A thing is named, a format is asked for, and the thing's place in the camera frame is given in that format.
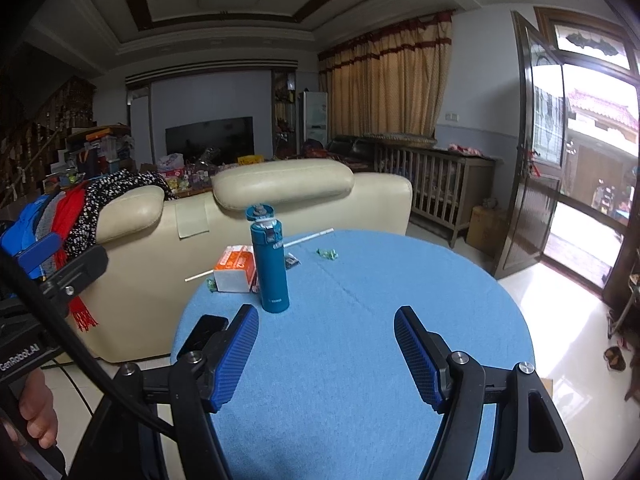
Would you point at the cream leather sofa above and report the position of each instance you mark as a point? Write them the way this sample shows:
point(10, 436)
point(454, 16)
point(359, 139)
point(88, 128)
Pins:
point(300, 195)

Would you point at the beige curtains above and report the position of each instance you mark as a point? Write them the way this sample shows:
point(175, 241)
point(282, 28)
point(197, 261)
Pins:
point(390, 80)

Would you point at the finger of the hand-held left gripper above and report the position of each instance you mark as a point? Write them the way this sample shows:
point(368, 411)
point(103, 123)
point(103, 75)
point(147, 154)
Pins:
point(80, 270)
point(42, 250)

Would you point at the dark small wrapper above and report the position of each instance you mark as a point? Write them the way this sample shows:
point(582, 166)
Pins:
point(292, 260)

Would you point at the wooden slatted crib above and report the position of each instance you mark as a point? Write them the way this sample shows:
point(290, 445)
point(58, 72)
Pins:
point(435, 185)

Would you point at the blue tablecloth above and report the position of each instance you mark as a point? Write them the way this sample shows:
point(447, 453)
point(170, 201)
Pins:
point(350, 320)

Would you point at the orange and white box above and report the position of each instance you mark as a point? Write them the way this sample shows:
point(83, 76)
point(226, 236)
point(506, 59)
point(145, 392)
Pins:
point(232, 270)

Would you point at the blue garment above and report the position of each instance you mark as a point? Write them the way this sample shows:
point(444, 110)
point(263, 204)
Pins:
point(20, 230)

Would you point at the black television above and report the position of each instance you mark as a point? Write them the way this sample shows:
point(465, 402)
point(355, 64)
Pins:
point(210, 137)

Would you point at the woven flat basket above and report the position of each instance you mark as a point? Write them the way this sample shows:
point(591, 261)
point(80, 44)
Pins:
point(400, 138)

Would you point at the white standing air conditioner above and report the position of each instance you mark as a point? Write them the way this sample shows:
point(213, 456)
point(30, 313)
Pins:
point(314, 115)

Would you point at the paper sheet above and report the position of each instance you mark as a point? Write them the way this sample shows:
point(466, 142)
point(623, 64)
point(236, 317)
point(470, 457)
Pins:
point(192, 220)

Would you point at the black phone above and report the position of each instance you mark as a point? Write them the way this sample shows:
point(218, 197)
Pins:
point(202, 335)

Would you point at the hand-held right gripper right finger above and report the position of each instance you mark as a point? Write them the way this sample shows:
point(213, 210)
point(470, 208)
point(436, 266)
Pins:
point(420, 360)

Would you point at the small cardboard box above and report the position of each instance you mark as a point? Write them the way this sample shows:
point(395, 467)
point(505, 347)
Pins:
point(487, 230)

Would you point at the wooden stair railing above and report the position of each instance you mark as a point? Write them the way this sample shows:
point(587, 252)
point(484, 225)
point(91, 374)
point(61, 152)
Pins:
point(45, 130)

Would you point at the black white dotted garment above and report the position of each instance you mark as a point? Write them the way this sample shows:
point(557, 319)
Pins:
point(115, 195)

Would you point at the blue thermos bottle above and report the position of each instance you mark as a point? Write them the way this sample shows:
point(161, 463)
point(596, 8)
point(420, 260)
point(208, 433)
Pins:
point(269, 265)

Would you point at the person's left hand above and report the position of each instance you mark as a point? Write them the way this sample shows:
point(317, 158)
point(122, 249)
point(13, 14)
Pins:
point(40, 410)

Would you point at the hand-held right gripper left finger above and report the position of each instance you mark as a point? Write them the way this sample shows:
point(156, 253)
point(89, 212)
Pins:
point(232, 360)

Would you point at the white wall socket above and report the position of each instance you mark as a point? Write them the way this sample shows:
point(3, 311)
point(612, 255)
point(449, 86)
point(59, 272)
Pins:
point(452, 116)

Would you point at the pair of slippers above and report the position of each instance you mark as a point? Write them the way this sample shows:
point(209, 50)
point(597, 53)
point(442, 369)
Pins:
point(615, 357)

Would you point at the flat cardboard box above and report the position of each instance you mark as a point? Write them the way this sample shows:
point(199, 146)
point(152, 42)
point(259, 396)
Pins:
point(547, 389)

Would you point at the green candy wrapper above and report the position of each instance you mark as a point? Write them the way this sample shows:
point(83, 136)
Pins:
point(327, 254)
point(211, 285)

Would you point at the white thin stick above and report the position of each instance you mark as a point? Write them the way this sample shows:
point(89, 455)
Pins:
point(310, 236)

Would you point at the brown wooden door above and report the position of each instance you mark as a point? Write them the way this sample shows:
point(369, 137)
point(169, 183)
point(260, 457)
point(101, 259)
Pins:
point(535, 160)

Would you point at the dark leather sofa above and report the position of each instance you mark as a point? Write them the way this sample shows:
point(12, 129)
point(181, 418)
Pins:
point(350, 147)

